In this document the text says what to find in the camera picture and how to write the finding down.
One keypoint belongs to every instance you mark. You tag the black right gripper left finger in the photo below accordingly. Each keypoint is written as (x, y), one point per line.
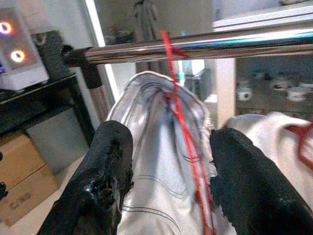
(102, 159)

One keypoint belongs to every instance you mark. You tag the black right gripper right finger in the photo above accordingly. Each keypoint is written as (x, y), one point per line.
(244, 183)

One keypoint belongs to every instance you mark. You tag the white frayed pants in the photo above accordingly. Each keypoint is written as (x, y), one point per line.
(156, 147)

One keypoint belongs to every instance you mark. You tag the red plastic hanger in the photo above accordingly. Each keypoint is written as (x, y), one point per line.
(169, 52)

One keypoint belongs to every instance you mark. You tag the thin clothes hanger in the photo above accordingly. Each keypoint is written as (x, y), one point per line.
(301, 147)

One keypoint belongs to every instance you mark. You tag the white t-shirt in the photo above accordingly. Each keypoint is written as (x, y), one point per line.
(274, 137)

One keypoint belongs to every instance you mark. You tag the small cardboard box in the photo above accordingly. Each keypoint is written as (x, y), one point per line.
(17, 156)

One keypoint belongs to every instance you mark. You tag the large cardboard box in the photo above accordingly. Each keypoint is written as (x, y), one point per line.
(24, 200)

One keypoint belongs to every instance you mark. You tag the white patterned cup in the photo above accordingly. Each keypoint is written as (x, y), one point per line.
(244, 94)

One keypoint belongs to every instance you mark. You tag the black desk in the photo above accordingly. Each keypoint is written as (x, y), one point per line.
(36, 98)

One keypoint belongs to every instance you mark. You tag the dark textured box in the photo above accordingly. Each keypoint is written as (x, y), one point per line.
(51, 56)

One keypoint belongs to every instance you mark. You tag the white computer case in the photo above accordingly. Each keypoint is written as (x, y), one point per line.
(22, 71)

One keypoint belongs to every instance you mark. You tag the white framed glass door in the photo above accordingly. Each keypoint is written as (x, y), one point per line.
(97, 29)

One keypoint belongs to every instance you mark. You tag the white shelf board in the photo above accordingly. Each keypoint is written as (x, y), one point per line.
(256, 20)

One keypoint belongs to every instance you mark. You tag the black rail connector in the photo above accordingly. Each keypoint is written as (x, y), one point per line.
(90, 73)

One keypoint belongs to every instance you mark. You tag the chrome clothes rack rail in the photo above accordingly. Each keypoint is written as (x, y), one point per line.
(220, 46)

